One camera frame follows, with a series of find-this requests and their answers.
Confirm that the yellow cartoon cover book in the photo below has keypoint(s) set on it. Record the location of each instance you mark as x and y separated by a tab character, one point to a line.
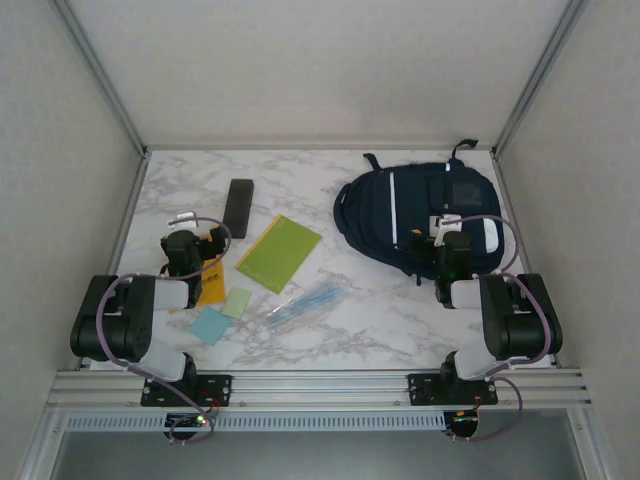
212	285

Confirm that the black pencil case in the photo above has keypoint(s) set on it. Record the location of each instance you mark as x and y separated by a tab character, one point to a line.
239	207

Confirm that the navy blue backpack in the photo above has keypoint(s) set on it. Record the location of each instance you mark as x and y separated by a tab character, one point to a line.
370	210

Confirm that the green sticky note pad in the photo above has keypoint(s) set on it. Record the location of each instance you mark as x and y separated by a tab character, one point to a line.
236	303

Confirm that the green notebook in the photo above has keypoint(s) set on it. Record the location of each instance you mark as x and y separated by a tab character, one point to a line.
280	252

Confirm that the blue sticky note pad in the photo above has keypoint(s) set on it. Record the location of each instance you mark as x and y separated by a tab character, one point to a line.
210	326

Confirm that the clear bag of blue pens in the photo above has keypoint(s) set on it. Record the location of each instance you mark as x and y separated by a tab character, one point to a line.
305	302

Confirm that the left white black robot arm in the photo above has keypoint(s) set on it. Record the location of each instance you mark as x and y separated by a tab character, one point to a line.
120	320

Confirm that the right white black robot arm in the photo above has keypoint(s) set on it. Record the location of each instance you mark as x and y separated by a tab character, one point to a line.
525	325

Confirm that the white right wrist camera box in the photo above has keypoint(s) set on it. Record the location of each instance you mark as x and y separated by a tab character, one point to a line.
445	222

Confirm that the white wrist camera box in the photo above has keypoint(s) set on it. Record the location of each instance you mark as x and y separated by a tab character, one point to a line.
445	222
184	217

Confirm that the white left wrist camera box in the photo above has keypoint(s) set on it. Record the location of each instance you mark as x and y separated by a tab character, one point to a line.
184	217

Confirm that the aluminium table edge rail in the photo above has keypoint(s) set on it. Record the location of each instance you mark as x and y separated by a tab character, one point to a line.
120	240
505	190
320	147

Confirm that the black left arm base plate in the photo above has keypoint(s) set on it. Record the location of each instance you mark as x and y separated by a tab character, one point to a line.
220	390

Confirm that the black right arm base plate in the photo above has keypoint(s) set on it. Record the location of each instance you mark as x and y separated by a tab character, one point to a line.
422	390

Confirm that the aluminium mounting rail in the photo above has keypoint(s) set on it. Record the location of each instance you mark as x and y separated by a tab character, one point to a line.
320	387

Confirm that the aluminium frame post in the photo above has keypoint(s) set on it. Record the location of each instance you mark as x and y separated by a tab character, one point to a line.
537	80
103	80

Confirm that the aluminium lower frame bar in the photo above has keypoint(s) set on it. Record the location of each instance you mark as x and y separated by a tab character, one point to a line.
47	440
590	445

